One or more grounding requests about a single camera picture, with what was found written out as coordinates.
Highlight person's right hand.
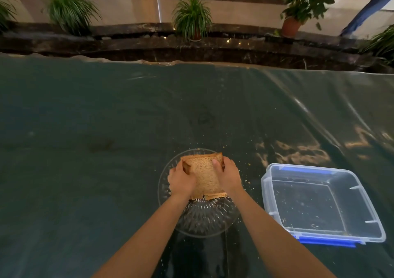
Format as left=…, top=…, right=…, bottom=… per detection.
left=212, top=157, right=244, bottom=195

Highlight person's left hand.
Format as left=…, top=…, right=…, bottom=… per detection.
left=167, top=159, right=197, bottom=199

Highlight brown bread sandwich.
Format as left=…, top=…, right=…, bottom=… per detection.
left=180, top=152, right=228, bottom=201

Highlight person's right forearm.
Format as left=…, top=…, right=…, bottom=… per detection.
left=227, top=186, right=337, bottom=278

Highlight person's left forearm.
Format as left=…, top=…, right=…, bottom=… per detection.
left=92, top=193, right=192, bottom=278

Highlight clear glass plate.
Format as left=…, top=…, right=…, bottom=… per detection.
left=157, top=148, right=244, bottom=238

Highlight dark green plastic table cover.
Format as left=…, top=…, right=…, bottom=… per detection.
left=0, top=53, right=394, bottom=278

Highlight clear plastic container blue clips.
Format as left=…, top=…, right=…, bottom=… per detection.
left=261, top=163, right=387, bottom=248

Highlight dark stone planter ledge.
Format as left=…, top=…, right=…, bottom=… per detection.
left=0, top=22, right=394, bottom=73

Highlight spider plant in pot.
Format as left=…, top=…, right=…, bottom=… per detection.
left=0, top=0, right=17, bottom=34
left=358, top=25, right=394, bottom=60
left=43, top=0, right=102, bottom=37
left=171, top=0, right=213, bottom=42

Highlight broad-leaf plant in terracotta pot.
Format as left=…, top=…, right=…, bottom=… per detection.
left=272, top=0, right=354, bottom=38

